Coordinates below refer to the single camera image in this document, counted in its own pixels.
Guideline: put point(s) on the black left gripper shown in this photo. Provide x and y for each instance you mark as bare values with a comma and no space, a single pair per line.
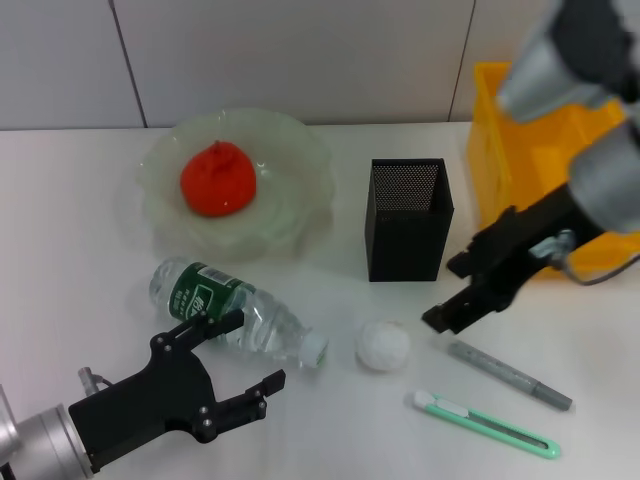
150,400

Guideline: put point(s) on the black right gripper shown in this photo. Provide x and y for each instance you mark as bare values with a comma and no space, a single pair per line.
520,240

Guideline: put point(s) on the clear green-label water bottle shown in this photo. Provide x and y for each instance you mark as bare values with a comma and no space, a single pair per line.
200,295

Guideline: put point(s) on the white paper ball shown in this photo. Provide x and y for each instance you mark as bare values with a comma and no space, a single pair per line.
382,345

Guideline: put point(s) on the mint green utility knife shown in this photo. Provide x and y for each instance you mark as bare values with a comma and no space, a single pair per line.
500,427

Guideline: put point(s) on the red-orange toy orange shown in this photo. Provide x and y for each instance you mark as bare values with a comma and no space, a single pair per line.
217,182

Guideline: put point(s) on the black mesh pen holder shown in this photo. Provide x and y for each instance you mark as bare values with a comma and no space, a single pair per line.
405,250

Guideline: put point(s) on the grey marker pen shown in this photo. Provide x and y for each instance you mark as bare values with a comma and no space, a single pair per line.
510,375

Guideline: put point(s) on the green glass fruit plate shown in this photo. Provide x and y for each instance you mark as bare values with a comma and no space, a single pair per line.
290,200

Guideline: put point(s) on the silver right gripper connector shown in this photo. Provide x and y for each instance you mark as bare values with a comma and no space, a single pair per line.
552,245

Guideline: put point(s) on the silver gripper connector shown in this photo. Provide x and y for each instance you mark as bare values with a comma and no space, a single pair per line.
87,380
552,245

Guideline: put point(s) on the yellow plastic bin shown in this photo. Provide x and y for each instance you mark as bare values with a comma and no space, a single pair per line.
492,165

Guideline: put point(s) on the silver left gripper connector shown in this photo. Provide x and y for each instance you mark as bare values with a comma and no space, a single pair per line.
87,380

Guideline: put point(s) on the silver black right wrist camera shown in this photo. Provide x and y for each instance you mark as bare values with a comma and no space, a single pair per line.
560,65

